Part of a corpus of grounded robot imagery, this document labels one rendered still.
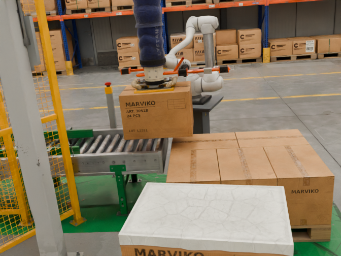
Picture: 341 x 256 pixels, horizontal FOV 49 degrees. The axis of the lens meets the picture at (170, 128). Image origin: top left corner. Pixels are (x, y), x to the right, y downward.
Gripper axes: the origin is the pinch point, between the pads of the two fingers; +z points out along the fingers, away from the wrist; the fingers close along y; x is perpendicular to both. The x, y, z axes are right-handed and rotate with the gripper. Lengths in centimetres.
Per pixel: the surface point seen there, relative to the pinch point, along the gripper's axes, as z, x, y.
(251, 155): 35, -52, 66
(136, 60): -710, 157, 92
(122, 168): 33, 57, 73
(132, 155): 33, 48, 62
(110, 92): -49, 79, 26
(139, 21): 8, 33, -45
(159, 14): 6, 17, -49
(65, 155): 44, 101, 55
